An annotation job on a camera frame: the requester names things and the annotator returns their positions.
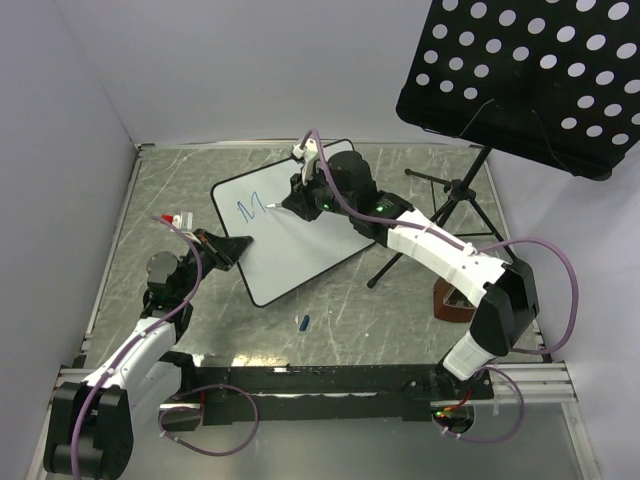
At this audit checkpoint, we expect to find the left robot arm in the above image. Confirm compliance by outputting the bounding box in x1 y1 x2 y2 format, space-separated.
43 229 253 479

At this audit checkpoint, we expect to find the black perforated music stand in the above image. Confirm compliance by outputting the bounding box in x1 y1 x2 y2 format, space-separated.
366 0 640 289

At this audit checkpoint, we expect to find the blue marker cap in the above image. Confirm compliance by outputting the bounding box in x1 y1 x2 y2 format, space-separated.
299 315 310 332

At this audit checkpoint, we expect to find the aluminium frame rail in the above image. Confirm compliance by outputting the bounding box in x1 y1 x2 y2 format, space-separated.
490 362 578 404

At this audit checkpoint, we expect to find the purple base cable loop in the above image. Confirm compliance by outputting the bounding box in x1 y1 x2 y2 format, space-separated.
158 383 260 458

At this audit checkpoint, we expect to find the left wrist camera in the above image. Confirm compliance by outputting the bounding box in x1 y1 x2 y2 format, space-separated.
161 210 194 232

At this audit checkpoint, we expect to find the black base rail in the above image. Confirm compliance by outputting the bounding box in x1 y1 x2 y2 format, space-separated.
165 364 494 426

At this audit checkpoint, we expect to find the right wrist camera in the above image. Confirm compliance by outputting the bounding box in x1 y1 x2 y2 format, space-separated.
291 139 323 186

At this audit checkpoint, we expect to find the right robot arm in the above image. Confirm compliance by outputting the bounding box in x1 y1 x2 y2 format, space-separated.
280 145 538 398

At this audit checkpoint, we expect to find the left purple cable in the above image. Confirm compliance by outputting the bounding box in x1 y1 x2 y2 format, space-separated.
69 215 204 479

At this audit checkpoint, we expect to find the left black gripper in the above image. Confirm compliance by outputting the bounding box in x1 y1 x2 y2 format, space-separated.
176 228 253 299

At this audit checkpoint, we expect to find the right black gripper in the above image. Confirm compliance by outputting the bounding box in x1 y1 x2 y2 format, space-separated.
282 164 356 222

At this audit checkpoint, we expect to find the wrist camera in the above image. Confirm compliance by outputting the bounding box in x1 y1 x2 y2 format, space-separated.
161 210 194 232
291 139 323 186

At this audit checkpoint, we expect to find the white whiteboard black frame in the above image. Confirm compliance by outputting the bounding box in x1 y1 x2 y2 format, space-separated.
210 159 374 308

